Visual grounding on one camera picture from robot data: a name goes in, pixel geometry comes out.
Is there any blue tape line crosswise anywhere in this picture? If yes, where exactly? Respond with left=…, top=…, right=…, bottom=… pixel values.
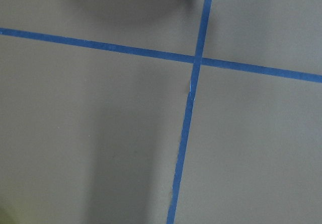
left=0, top=27, right=322, bottom=84

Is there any blue tape line lengthwise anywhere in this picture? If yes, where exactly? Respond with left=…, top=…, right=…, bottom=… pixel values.
left=166, top=0, right=212, bottom=224

